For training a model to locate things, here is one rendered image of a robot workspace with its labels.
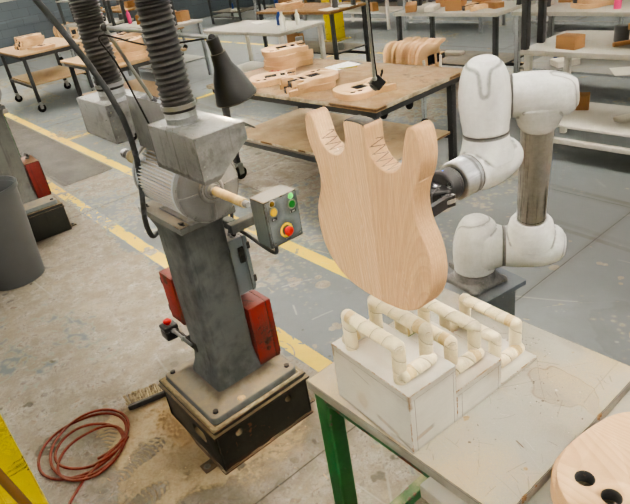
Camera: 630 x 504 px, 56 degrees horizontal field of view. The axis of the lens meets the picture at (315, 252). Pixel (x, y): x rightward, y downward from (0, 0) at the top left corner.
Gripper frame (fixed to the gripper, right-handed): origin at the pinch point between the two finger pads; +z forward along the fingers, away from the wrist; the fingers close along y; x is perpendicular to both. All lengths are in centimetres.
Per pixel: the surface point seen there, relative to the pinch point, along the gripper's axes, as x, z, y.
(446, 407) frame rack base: -46.0, -1.6, -12.9
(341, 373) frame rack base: -43.5, 9.5, 11.4
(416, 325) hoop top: -25.0, -0.4, -6.5
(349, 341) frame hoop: -32.4, 8.0, 7.9
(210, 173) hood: -4, 6, 68
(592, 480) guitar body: -48, -8, -45
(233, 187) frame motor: -24, -14, 98
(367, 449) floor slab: -146, -31, 64
